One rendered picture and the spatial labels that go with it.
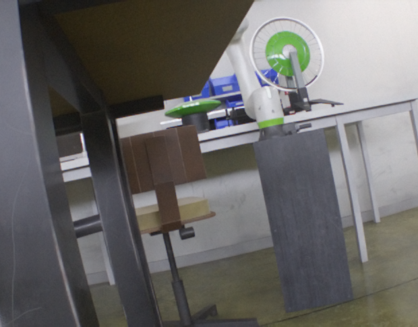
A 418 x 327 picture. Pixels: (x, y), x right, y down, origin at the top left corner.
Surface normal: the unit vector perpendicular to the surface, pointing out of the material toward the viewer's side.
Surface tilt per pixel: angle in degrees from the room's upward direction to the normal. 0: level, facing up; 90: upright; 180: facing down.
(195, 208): 90
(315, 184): 90
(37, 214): 90
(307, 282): 90
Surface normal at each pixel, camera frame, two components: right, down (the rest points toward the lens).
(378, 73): 0.07, -0.01
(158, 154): 0.29, 0.00
